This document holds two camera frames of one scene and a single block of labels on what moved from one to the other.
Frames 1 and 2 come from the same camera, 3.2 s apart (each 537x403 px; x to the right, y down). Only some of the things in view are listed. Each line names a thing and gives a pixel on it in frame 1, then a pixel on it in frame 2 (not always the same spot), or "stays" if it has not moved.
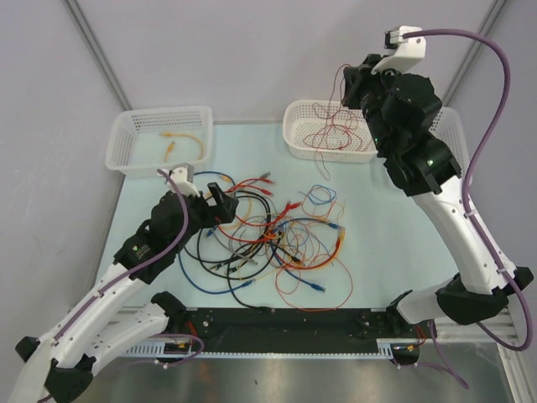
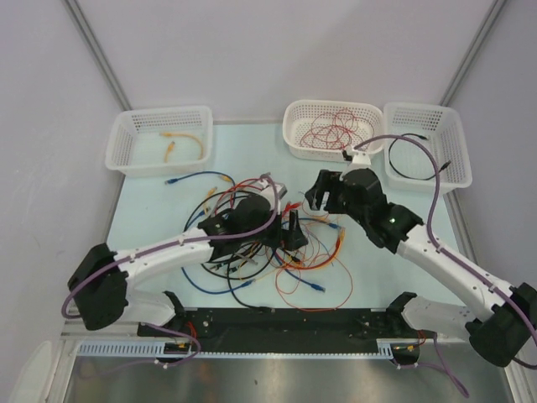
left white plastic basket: x=144 y=142 stays
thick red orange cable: x=314 y=266 stays
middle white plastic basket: x=326 y=132 stays
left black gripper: x=224 y=213 → x=288 y=239
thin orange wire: x=318 y=310 stays
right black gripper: x=357 y=78 → x=328 y=181
